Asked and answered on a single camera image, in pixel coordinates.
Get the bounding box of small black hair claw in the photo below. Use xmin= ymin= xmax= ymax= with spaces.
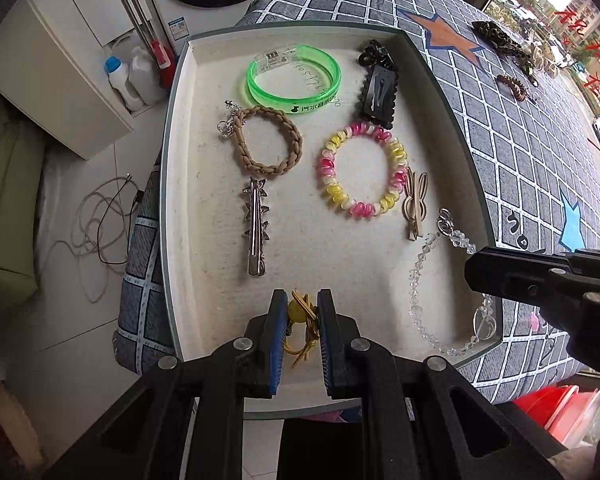
xmin=357 ymin=38 xmax=398 ymax=69

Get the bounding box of green leaf hair clip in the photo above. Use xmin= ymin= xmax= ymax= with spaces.
xmin=520 ymin=57 xmax=542 ymax=87

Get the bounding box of white cabinet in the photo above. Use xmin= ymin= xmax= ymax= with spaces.
xmin=0 ymin=0 xmax=182 ymax=162

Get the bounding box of grey checked tablecloth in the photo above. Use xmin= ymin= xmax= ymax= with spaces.
xmin=112 ymin=0 xmax=600 ymax=407

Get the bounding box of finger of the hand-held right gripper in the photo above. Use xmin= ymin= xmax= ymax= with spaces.
xmin=463 ymin=246 xmax=600 ymax=312

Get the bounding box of white washing machine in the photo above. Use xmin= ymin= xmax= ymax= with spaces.
xmin=152 ymin=0 xmax=287 ymax=57

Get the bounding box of green translucent wristband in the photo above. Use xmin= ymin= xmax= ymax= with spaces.
xmin=244 ymin=43 xmax=342 ymax=117

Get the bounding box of white polka dot scrunchie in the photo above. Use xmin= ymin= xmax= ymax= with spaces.
xmin=527 ymin=39 xmax=562 ymax=79

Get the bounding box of pink yellow coil hair tie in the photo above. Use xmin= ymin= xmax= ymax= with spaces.
xmin=317 ymin=120 xmax=410 ymax=219

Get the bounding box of leopard print scrunchie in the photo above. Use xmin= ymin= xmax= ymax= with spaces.
xmin=471 ymin=19 xmax=524 ymax=59

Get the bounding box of beige cushion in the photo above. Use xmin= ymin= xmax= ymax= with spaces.
xmin=0 ymin=124 xmax=47 ymax=307

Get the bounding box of brown braided bracelet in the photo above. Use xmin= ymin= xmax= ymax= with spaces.
xmin=217 ymin=101 xmax=305 ymax=181

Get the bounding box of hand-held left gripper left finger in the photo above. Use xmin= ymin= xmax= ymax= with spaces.
xmin=45 ymin=289 xmax=289 ymax=480

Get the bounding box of clear crystal bead bracelet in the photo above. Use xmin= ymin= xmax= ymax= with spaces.
xmin=407 ymin=208 xmax=496 ymax=357

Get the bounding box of black scalloped hair clip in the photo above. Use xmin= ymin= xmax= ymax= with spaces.
xmin=353 ymin=62 xmax=400 ymax=129

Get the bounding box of white lined jewelry tray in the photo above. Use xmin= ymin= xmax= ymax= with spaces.
xmin=158 ymin=22 xmax=505 ymax=421

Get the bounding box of red handled mop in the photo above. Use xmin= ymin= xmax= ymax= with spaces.
xmin=79 ymin=0 xmax=179 ymax=89

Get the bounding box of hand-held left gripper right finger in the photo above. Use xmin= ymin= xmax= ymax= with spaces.
xmin=316 ymin=288 xmax=566 ymax=480

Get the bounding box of blue capped detergent bottle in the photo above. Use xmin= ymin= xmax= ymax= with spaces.
xmin=103 ymin=56 xmax=145 ymax=114

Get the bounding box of silver star hair clip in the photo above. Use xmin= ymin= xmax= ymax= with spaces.
xmin=240 ymin=177 xmax=271 ymax=277

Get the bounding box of red window decal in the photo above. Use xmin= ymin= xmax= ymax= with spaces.
xmin=551 ymin=6 xmax=600 ymax=162

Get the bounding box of red plastic basin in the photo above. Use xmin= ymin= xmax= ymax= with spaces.
xmin=511 ymin=384 xmax=600 ymax=449

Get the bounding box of white plastic jug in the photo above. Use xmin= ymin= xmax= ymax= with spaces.
xmin=128 ymin=45 xmax=164 ymax=106

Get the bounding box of beige rabbit hair clip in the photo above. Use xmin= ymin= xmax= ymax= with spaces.
xmin=399 ymin=167 xmax=430 ymax=242

